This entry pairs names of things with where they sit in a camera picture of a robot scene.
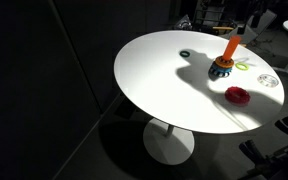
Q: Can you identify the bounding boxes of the white round pedestal table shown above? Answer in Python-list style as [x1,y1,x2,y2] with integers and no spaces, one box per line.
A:
[114,30,285,165]

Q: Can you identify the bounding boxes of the red ring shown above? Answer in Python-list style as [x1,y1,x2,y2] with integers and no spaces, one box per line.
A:
[224,86,252,106]

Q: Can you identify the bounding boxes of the orange ring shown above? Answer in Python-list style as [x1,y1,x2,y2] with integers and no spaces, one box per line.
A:
[214,55,235,69]

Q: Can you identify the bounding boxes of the orange ring toss peg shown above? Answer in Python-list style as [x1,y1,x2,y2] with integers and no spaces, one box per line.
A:
[222,36,241,61]

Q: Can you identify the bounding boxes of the black and purple equipment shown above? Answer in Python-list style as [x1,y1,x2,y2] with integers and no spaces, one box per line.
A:
[238,116,288,180]

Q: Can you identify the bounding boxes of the black and white base ring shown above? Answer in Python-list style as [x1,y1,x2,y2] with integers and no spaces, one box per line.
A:
[208,65,233,79]

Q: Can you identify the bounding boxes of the blue ring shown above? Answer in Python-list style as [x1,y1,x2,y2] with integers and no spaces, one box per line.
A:
[210,63,234,76]

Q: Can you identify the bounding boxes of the lime green ring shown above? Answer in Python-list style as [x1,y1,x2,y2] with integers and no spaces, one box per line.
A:
[234,62,250,72]

